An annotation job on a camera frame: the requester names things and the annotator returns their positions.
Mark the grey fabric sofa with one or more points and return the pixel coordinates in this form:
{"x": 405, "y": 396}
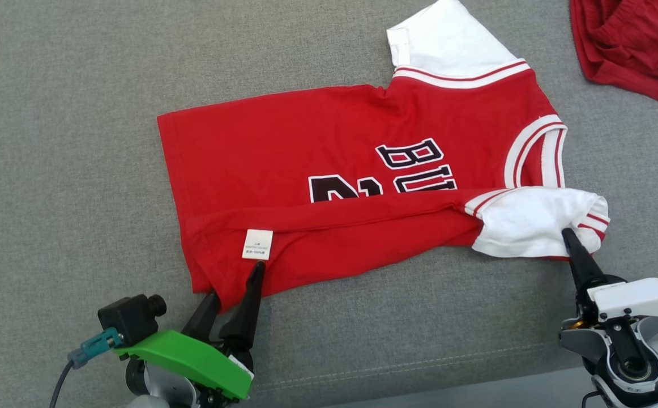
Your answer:
{"x": 51, "y": 170}

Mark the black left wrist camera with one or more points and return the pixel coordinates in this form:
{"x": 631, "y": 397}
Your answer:
{"x": 131, "y": 317}

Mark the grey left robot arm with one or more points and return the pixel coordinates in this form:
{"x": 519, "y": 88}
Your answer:
{"x": 159, "y": 391}

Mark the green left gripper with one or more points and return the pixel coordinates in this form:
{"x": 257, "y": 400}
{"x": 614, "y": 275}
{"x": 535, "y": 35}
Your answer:
{"x": 193, "y": 357}

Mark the red jersey with white sleeves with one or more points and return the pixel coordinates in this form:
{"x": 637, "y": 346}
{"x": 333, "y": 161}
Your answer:
{"x": 306, "y": 141}

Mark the red shorts with white stripes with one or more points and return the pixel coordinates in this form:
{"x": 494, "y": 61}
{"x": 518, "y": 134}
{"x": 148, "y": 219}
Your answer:
{"x": 635, "y": 45}

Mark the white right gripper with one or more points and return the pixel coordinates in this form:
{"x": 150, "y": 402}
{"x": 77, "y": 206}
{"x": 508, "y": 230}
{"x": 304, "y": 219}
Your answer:
{"x": 640, "y": 297}

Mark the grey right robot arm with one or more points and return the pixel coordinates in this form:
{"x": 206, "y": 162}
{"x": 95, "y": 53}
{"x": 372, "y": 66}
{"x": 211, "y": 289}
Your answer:
{"x": 635, "y": 368}

